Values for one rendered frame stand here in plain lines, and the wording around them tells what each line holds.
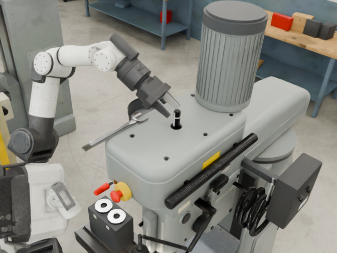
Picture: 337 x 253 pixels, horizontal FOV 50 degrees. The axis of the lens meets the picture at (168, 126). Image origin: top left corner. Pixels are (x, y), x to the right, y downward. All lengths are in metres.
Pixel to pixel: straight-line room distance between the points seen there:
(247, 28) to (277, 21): 3.94
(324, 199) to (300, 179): 2.56
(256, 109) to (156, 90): 0.56
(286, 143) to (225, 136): 0.60
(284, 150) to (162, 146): 0.75
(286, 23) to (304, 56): 0.84
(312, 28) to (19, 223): 4.25
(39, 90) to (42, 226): 0.47
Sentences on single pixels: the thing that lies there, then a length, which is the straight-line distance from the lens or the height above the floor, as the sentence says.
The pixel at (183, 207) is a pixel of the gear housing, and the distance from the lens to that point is 1.21.
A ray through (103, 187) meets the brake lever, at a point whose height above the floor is 1.71.
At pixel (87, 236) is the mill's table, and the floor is 0.92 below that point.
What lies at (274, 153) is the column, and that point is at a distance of 1.65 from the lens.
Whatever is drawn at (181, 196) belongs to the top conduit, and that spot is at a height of 1.80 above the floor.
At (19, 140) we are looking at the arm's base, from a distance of 1.33.
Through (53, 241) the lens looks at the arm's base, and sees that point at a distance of 1.39.
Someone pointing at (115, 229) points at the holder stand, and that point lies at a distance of 1.85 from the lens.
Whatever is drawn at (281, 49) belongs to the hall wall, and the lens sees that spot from 5.78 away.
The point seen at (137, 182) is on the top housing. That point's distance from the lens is 1.04.
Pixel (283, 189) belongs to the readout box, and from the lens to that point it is 1.29.
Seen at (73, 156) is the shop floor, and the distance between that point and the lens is 3.97.
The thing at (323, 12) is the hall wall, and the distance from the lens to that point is 5.40.
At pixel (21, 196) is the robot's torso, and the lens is 1.31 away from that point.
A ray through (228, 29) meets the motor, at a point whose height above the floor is 2.18.
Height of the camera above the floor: 2.57
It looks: 36 degrees down
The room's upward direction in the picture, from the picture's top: 3 degrees clockwise
